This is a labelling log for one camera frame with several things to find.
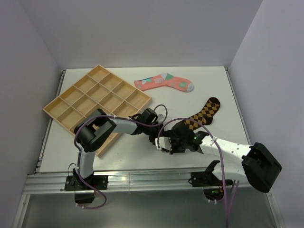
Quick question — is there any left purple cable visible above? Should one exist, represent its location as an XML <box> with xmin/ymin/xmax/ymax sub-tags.
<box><xmin>75</xmin><ymin>104</ymin><xmax>169</xmax><ymax>209</ymax></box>

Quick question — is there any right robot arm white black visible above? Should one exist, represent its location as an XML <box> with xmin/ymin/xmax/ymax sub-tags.
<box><xmin>155</xmin><ymin>122</ymin><xmax>282</xmax><ymax>193</ymax></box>

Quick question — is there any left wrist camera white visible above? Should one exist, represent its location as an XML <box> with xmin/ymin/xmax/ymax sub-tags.
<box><xmin>157</xmin><ymin>114</ymin><xmax>166</xmax><ymax>124</ymax></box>

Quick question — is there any aluminium frame rail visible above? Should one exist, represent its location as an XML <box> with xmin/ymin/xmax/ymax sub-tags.
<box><xmin>22</xmin><ymin>166</ymin><xmax>273</xmax><ymax>194</ymax></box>

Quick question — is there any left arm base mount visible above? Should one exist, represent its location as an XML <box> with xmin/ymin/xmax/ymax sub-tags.
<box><xmin>64</xmin><ymin>163</ymin><xmax>108</xmax><ymax>209</ymax></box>

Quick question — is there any pink patterned sock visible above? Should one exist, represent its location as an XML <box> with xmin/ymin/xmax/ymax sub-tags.
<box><xmin>134</xmin><ymin>73</ymin><xmax>194</xmax><ymax>92</ymax></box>

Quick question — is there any wooden compartment tray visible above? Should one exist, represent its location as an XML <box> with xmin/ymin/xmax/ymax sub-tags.
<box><xmin>42</xmin><ymin>64</ymin><xmax>152</xmax><ymax>158</ymax></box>

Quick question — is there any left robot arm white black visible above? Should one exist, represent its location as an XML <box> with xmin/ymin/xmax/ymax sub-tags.
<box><xmin>74</xmin><ymin>108</ymin><xmax>163</xmax><ymax>190</ymax></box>

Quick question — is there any brown orange argyle sock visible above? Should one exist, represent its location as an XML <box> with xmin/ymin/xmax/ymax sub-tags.
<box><xmin>189</xmin><ymin>97</ymin><xmax>221</xmax><ymax>125</ymax></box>

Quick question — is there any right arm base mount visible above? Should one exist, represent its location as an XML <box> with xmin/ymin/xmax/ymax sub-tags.
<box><xmin>188</xmin><ymin>160</ymin><xmax>224</xmax><ymax>202</ymax></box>

